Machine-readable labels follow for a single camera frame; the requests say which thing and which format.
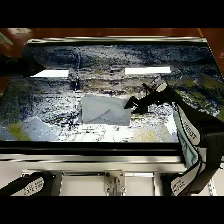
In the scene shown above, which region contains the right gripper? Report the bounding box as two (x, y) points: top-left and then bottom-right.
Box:
(124, 91), (165, 115)

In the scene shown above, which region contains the grey T-shirt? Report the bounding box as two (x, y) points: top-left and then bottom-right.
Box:
(80, 94), (133, 127)

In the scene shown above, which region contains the silver frame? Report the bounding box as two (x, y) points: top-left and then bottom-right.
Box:
(0, 141), (224, 197)

